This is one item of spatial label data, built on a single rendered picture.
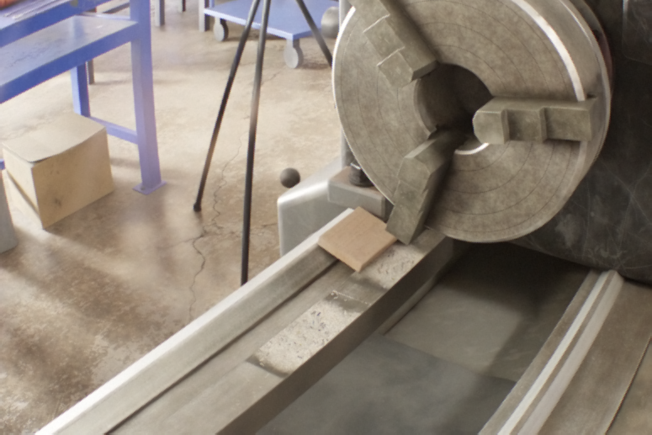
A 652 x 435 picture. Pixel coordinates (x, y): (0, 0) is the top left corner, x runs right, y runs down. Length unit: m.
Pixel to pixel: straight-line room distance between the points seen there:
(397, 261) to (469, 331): 0.16
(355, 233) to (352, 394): 0.20
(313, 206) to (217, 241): 1.45
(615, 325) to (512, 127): 0.33
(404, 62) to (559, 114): 0.13
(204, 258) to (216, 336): 1.69
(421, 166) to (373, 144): 0.08
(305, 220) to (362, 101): 0.46
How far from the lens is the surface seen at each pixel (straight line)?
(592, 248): 0.89
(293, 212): 1.14
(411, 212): 0.68
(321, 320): 0.82
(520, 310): 1.04
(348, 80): 0.70
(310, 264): 0.89
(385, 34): 0.63
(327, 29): 1.04
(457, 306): 1.04
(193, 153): 3.15
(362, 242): 0.91
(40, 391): 2.04
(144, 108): 2.78
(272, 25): 4.02
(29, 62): 2.48
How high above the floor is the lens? 1.34
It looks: 28 degrees down
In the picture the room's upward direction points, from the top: straight up
